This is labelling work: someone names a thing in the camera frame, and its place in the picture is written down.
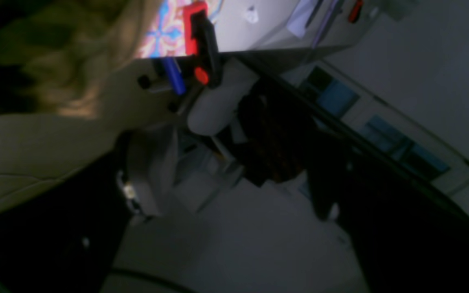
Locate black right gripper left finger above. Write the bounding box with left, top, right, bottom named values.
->
left=0, top=126, right=180, bottom=293

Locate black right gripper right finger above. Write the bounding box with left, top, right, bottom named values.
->
left=306, top=135, right=469, bottom=293

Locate camouflage T-shirt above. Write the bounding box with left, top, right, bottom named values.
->
left=0, top=0, right=163, bottom=214

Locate patterned tile tablecloth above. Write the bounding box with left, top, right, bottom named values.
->
left=137, top=0, right=225, bottom=59

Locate red black clamp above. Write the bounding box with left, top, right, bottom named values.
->
left=182, top=0, right=223, bottom=89

